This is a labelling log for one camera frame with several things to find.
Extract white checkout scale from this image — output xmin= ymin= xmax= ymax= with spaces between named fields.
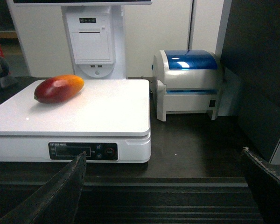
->
xmin=0 ymin=79 xmax=151 ymax=163

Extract white POS terminal stand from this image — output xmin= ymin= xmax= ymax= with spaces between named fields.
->
xmin=8 ymin=0 xmax=152 ymax=79

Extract dark red mango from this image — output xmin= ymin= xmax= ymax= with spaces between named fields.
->
xmin=34 ymin=74 xmax=84 ymax=104

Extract black barcode scanner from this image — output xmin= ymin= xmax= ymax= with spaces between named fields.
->
xmin=0 ymin=56 xmax=18 ymax=90

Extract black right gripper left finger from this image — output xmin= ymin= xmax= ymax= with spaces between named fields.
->
xmin=0 ymin=151 xmax=86 ymax=224

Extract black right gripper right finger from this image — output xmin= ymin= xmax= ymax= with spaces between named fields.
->
xmin=240 ymin=147 xmax=280 ymax=224

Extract white blue label printer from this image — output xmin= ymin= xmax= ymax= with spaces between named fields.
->
xmin=152 ymin=50 xmax=224 ymax=121

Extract black checkout counter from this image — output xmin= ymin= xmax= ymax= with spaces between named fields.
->
xmin=0 ymin=77 xmax=265 ymax=224

